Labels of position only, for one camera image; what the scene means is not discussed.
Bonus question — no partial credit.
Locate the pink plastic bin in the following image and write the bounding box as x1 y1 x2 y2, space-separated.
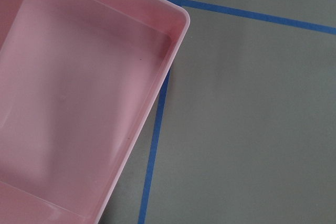
1 0 190 223

